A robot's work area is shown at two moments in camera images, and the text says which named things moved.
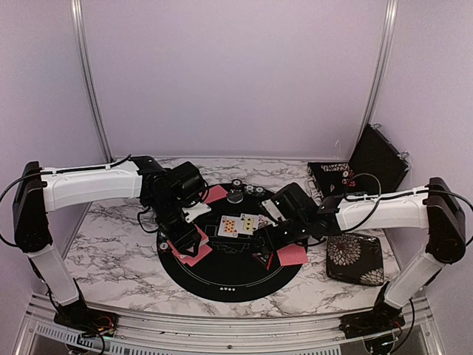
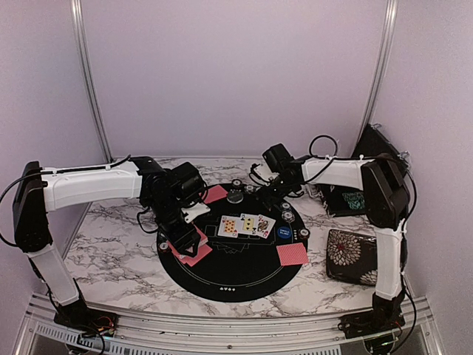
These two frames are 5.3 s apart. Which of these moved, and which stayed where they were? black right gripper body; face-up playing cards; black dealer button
Moved: black right gripper body
Stayed: black dealer button; face-up playing cards
